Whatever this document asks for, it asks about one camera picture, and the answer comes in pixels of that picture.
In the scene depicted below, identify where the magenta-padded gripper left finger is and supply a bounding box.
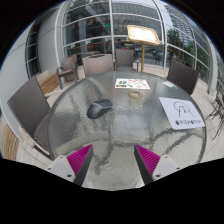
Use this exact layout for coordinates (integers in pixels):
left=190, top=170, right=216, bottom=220
left=45, top=143, right=95, bottom=187

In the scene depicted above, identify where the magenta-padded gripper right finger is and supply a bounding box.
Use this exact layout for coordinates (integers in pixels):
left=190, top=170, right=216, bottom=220
left=133, top=144, right=183, bottom=186

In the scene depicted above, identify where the black computer mouse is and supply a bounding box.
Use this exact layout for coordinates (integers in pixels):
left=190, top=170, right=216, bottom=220
left=86, top=98, right=114, bottom=120

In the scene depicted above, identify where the white printed mouse pad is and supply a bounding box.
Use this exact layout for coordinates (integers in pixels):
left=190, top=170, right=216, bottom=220
left=158, top=96, right=207, bottom=131

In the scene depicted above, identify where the wooden slatted bench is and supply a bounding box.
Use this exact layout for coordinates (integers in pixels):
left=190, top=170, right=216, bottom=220
left=0, top=114, right=22, bottom=162
left=34, top=70, right=62, bottom=97

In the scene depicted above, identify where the dark wicker chair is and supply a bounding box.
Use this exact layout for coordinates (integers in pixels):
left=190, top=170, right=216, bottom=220
left=166, top=59, right=200, bottom=96
left=6, top=75, right=54, bottom=160

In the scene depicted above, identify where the green metal folding chair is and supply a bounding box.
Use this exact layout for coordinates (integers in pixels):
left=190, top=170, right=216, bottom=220
left=205, top=81, right=224, bottom=139

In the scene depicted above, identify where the colourful laminated menu card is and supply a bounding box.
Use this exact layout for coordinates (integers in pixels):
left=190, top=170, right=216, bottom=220
left=114, top=77, right=151, bottom=90

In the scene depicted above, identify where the brown wicker armchair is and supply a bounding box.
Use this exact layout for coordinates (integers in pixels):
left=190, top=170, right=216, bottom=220
left=55, top=54, right=80, bottom=90

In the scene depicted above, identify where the grey wicker armchair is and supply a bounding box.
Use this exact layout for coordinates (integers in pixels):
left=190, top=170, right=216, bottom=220
left=114, top=48, right=137, bottom=72

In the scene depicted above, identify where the gold menu display stand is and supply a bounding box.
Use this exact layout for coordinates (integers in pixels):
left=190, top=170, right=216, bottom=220
left=126, top=24, right=161, bottom=74

